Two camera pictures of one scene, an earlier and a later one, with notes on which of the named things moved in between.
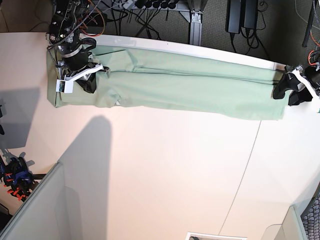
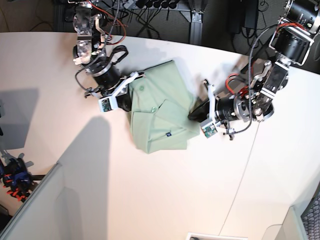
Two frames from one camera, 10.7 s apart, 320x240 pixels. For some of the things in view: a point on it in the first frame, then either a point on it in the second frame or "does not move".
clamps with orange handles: [16, 175] does not move
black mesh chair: [310, 218] does not move
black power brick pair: [241, 13] does not move
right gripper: [84, 73] → [109, 90]
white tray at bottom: [197, 236] does not move
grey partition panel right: [292, 228] does not move
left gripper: [289, 81] → [221, 109]
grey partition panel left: [43, 217] does not move
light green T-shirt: [161, 80] → [161, 103]
